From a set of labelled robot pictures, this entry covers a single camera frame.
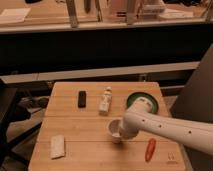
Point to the white ceramic cup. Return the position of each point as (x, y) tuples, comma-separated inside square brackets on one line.
[(113, 131)]

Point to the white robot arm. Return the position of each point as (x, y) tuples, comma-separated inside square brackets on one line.
[(138, 116)]

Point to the green ceramic bowl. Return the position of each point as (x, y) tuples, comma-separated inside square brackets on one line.
[(131, 98)]

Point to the white figurine bottle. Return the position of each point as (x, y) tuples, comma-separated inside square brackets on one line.
[(105, 101)]

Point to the black rectangular block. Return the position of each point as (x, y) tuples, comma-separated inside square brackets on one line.
[(82, 99)]

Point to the orange carrot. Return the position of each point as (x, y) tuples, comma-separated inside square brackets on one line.
[(150, 149)]

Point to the dark chair left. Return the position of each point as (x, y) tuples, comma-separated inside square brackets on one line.
[(8, 108)]

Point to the white paper sheet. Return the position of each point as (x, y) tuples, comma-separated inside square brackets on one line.
[(16, 15)]

